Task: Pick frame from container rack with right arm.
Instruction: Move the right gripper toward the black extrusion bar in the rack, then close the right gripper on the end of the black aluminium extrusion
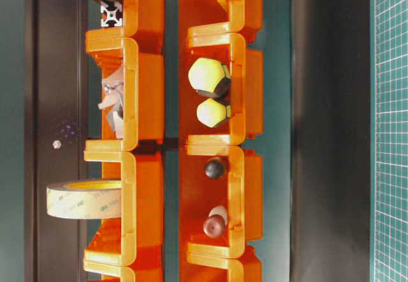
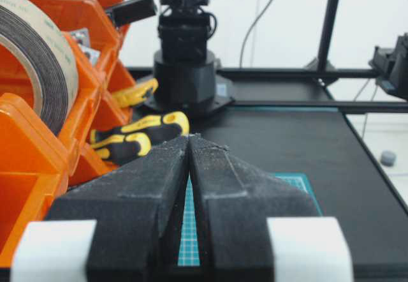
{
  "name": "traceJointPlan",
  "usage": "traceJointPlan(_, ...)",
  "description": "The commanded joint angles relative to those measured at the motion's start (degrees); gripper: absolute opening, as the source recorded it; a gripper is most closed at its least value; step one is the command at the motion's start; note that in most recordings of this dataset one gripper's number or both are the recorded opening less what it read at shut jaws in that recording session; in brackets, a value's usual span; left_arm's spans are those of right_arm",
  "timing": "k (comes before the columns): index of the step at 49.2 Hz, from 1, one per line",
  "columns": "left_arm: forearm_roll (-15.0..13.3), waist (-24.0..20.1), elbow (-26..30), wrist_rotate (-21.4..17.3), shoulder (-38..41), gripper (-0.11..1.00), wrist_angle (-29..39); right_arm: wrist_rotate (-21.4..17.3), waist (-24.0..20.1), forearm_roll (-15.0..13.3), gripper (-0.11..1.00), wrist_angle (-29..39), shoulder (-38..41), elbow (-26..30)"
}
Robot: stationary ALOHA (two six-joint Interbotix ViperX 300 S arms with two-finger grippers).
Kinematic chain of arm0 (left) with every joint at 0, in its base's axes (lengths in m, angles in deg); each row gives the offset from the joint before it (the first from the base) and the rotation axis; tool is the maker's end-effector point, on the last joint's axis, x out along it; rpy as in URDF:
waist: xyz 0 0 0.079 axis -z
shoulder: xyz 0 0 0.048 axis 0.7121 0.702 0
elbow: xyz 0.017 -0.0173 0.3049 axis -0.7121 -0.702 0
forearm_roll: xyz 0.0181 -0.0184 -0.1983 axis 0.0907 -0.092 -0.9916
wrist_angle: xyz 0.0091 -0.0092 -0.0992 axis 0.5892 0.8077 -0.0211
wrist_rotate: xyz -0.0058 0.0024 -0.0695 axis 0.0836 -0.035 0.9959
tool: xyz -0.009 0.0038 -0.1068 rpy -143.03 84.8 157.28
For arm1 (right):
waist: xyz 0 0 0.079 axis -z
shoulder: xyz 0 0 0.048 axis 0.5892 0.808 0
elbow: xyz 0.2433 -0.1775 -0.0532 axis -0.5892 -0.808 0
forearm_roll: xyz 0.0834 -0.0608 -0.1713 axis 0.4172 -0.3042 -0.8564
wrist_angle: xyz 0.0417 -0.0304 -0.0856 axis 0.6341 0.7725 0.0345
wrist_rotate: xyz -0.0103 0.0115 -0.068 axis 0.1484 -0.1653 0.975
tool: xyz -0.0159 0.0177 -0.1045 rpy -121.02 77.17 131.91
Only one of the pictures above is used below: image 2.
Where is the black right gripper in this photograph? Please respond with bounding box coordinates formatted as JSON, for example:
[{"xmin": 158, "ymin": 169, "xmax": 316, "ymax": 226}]
[{"xmin": 369, "ymin": 33, "xmax": 407, "ymax": 100}]

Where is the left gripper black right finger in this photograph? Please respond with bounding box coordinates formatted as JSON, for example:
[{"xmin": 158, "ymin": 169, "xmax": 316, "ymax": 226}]
[{"xmin": 189, "ymin": 135, "xmax": 354, "ymax": 281}]

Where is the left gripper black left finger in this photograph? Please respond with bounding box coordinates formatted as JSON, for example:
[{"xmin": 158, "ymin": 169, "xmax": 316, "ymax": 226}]
[{"xmin": 11, "ymin": 136, "xmax": 188, "ymax": 281}]

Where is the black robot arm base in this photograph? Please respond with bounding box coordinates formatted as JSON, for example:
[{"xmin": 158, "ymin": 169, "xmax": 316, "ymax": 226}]
[{"xmin": 145, "ymin": 0, "xmax": 234, "ymax": 117}]

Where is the orange plastic container rack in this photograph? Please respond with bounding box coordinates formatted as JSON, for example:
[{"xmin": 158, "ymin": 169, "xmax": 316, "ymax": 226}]
[{"xmin": 1, "ymin": 0, "xmax": 135, "ymax": 269}]

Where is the teal grid cutting mat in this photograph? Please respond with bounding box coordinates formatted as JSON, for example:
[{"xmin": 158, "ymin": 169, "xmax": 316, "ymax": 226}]
[{"xmin": 177, "ymin": 173, "xmax": 323, "ymax": 267}]

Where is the small grey cap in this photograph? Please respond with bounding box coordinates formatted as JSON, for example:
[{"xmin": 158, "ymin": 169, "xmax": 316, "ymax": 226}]
[{"xmin": 380, "ymin": 151, "xmax": 397, "ymax": 167}]

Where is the black foam table pad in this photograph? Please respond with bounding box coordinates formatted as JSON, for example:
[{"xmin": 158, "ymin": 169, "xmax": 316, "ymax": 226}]
[{"xmin": 148, "ymin": 108, "xmax": 407, "ymax": 281}]

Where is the black box in bin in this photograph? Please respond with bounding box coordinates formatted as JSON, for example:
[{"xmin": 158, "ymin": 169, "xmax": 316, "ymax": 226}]
[{"xmin": 105, "ymin": 0, "xmax": 157, "ymax": 27}]

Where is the roll of black tape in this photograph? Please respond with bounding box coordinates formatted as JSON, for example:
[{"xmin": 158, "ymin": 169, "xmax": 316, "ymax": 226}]
[{"xmin": 1, "ymin": 0, "xmax": 79, "ymax": 135}]

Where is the yellow black handled tool front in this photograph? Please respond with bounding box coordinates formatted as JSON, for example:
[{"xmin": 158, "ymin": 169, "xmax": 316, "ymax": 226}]
[{"xmin": 89, "ymin": 111, "xmax": 189, "ymax": 166}]

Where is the yellow black handled tool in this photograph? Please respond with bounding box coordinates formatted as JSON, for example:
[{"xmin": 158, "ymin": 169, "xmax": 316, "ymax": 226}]
[
  {"xmin": 89, "ymin": 111, "xmax": 189, "ymax": 166},
  {"xmin": 112, "ymin": 78, "xmax": 159, "ymax": 108}
]

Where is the yellow black handled tool rear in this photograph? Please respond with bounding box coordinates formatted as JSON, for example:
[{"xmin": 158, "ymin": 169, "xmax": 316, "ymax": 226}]
[{"xmin": 112, "ymin": 78, "xmax": 159, "ymax": 108}]

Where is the grey hanging cable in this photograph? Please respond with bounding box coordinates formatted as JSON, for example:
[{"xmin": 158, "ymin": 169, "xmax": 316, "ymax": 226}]
[{"xmin": 239, "ymin": 0, "xmax": 289, "ymax": 68}]

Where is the black aluminium frame stand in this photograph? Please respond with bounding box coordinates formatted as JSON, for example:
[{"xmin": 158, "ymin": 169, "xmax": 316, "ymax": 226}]
[{"xmin": 127, "ymin": 0, "xmax": 408, "ymax": 114}]

